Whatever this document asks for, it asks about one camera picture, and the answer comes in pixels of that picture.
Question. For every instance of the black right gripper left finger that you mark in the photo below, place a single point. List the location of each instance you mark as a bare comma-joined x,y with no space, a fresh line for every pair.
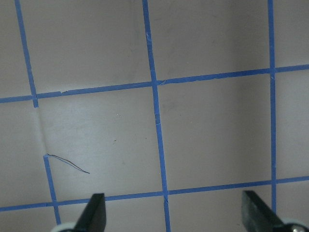
93,217

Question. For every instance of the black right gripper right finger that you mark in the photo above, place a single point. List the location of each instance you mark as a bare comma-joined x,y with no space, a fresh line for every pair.
257,216

